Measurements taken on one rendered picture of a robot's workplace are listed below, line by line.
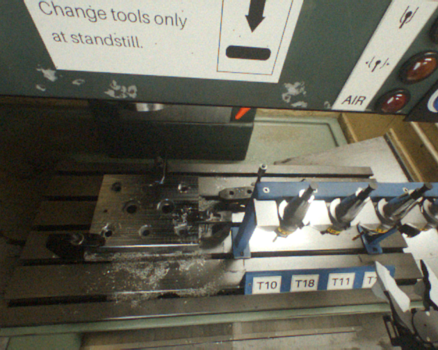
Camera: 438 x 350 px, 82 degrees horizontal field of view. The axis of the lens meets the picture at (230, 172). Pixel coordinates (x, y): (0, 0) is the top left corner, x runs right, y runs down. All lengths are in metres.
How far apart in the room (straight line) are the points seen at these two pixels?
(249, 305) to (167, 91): 0.67
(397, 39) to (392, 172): 1.15
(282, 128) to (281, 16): 1.48
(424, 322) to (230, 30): 0.57
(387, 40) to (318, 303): 0.73
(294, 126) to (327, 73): 1.48
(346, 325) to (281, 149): 0.91
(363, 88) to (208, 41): 0.13
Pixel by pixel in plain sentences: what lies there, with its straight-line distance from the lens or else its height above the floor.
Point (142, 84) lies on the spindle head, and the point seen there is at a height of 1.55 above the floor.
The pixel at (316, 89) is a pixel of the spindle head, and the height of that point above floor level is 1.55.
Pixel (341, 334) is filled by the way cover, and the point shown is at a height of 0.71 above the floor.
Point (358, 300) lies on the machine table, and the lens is 0.91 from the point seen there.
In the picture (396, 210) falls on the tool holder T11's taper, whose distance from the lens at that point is 0.62.
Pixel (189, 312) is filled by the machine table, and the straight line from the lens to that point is 0.77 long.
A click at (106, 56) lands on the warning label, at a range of 0.20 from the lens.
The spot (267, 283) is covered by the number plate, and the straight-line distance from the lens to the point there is 0.77.
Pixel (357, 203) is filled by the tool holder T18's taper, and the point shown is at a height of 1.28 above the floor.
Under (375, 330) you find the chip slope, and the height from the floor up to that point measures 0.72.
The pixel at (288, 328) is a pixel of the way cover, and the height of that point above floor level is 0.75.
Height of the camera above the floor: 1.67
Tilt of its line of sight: 54 degrees down
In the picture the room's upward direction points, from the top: 12 degrees clockwise
